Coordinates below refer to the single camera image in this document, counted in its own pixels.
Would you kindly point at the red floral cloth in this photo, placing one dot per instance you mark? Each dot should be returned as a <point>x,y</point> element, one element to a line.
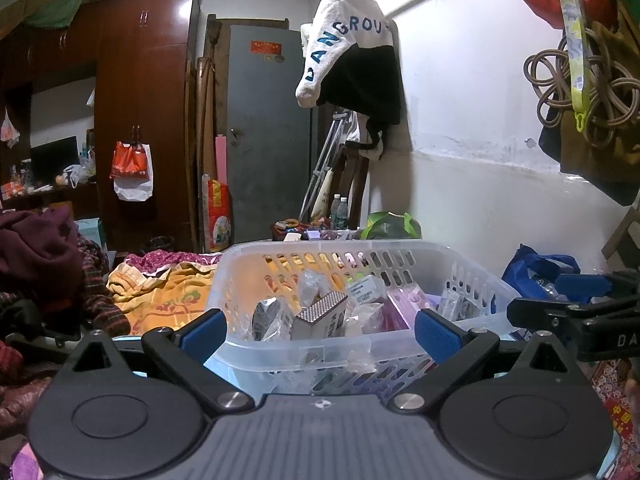
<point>617,405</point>

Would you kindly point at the dark grey box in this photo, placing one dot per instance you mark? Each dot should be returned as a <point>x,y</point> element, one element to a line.
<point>320,317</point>

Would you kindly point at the clear water bottle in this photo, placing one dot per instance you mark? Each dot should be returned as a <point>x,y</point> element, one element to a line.
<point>335,212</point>
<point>343,214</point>

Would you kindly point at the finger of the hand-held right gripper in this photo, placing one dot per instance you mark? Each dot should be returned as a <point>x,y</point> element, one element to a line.
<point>582,285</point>
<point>535,312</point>

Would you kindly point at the black monitor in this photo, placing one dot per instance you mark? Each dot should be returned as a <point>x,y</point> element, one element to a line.
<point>55,160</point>

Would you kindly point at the white and black jacket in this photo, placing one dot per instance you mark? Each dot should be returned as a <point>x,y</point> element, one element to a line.
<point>350,60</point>

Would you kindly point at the pink packet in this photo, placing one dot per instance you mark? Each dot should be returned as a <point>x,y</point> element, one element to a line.
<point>407,305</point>

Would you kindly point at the dark maroon clothing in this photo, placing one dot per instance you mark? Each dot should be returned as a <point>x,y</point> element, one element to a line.
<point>35,250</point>

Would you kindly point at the white plastic basket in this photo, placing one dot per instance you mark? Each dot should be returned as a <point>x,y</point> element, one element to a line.
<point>350,347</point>

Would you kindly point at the green plastic bag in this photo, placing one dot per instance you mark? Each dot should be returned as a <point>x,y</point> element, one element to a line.
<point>390,225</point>

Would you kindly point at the metal crutches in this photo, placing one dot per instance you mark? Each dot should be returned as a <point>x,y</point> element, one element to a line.
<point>320,170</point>

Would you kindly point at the grey door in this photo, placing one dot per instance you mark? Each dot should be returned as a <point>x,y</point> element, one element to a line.
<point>270,135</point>

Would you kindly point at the clear plastic bag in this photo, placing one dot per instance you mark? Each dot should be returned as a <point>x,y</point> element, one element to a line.
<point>315,287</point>

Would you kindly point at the white labelled packet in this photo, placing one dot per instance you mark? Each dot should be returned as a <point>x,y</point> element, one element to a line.
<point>367,290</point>

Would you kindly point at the brown wooden wardrobe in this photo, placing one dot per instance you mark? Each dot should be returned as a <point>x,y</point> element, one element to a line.
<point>145,110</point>

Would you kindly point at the red printed sack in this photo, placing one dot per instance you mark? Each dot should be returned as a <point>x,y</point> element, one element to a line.
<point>218,215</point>

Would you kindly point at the white red plastic bag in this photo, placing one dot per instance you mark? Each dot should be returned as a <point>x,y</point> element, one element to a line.
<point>8,130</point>

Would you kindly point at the green cloth bundle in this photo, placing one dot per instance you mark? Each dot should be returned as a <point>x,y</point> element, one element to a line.
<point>60,7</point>

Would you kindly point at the pink floral blanket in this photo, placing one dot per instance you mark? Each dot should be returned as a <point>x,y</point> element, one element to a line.
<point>170,260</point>

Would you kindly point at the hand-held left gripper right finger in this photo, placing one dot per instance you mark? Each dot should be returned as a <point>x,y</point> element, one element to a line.
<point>436,336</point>

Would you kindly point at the orange white plastic bag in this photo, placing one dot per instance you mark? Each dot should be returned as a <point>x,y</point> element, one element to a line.
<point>131,170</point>

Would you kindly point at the plaid clothing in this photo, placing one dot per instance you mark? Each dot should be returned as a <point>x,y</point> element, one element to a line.
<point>102,285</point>

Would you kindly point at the blue bag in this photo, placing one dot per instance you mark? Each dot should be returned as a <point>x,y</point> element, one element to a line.
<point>540,270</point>

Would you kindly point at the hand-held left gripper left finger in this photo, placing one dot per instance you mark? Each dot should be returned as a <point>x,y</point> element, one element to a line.
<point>202,336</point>

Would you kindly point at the yellow towel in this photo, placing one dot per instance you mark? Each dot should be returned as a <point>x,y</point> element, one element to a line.
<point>165,300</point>

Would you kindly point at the olive hanging bag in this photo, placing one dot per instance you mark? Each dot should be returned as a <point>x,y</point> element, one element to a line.
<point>600,160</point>

